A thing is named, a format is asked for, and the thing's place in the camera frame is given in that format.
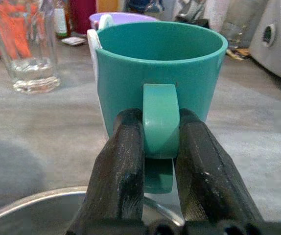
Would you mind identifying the blue jar clear lid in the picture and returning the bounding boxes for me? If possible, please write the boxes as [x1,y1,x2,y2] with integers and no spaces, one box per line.
[125,0,166,15]

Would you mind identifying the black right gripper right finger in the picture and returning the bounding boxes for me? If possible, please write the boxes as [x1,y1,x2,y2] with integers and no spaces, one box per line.
[175,108,270,235]

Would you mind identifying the clear drinking glass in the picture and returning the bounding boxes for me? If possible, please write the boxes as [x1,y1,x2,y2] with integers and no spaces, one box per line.
[0,0,62,95]

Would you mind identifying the teal mug white ears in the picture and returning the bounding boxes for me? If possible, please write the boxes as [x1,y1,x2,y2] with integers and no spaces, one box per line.
[87,14,229,194]

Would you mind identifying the stainless steel plate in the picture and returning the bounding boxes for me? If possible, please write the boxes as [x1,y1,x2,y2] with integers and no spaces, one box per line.
[0,185,186,235]

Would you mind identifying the maroon tumbler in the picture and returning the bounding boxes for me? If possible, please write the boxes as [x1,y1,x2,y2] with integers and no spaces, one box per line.
[68,0,97,35]

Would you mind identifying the white food processor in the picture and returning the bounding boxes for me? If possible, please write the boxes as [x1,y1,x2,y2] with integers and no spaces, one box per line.
[249,0,281,87]

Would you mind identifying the small purple plastic bowl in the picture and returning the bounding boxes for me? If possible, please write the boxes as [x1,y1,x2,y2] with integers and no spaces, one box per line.
[89,12,160,30]

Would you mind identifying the small white sauce bottle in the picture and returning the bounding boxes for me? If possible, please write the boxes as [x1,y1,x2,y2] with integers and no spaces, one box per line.
[53,6,70,39]

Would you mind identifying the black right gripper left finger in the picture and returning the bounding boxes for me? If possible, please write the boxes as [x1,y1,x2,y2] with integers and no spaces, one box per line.
[66,108,147,235]

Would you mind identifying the yellow black wrapper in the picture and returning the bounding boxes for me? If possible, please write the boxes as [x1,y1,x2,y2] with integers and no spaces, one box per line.
[225,47,252,61]

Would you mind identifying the white flat paper packet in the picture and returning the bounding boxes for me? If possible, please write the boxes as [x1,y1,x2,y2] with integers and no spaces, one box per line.
[61,36,88,47]

